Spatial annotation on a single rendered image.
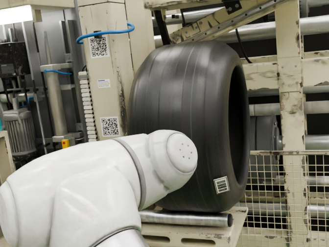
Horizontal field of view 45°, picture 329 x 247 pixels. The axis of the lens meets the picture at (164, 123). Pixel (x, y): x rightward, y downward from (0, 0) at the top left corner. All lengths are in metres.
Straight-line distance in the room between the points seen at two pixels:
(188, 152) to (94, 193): 0.18
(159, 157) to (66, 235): 0.18
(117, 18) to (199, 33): 0.41
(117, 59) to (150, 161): 0.84
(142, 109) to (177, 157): 0.59
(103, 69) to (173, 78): 0.34
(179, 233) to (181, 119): 0.44
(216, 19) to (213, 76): 0.55
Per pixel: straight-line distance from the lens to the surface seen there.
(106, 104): 1.47
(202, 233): 1.39
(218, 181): 1.20
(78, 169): 0.58
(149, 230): 1.45
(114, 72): 1.44
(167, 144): 0.63
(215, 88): 1.18
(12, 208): 0.57
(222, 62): 1.25
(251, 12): 1.68
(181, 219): 1.41
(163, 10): 1.71
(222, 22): 1.70
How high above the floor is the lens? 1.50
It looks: 11 degrees down
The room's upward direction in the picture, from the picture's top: 6 degrees counter-clockwise
